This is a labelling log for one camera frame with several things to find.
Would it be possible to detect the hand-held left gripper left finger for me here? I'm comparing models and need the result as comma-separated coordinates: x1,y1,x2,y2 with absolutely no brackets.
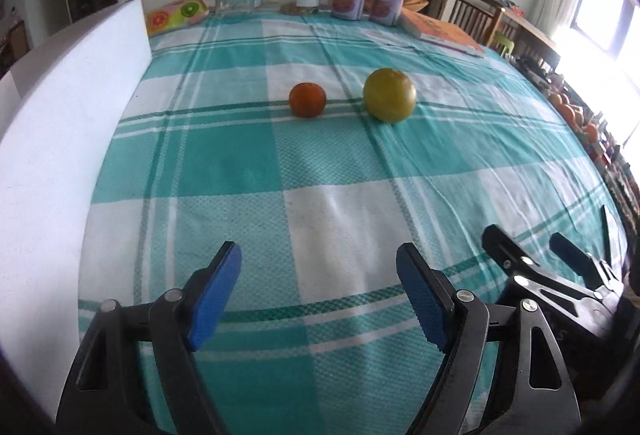
55,240,243,435

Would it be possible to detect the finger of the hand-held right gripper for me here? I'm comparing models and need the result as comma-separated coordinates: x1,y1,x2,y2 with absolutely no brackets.
481,224,618,316
549,231,623,298

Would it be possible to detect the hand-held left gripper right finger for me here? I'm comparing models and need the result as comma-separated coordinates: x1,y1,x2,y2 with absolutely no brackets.
395,241,582,435

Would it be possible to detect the yellow-green orange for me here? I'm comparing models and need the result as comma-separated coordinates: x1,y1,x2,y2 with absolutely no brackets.
362,68,418,124

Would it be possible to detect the small tangerine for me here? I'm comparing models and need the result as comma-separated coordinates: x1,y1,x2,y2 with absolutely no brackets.
289,82,327,118

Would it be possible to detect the pile of oranges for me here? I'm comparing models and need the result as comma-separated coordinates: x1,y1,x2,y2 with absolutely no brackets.
549,90,601,146

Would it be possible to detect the teal checked tablecloth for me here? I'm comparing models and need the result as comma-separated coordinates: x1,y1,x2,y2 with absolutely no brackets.
82,8,631,435

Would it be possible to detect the wooden side table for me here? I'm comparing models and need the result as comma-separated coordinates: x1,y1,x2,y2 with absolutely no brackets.
495,8,558,66

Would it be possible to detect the orange book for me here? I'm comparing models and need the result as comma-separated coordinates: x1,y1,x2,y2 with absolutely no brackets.
400,9,486,58

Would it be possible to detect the dark wooden chair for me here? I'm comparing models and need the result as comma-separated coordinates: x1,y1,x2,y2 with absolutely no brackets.
442,0,503,46

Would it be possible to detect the window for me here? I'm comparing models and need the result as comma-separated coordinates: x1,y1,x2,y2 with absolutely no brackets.
570,0,640,61

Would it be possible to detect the fruit print pouch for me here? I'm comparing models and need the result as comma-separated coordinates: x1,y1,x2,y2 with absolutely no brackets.
146,0,210,36

